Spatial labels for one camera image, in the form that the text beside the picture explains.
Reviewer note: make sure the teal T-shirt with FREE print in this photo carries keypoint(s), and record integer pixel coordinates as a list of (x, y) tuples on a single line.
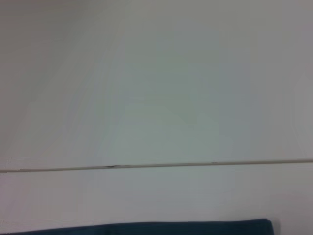
[(171, 227)]

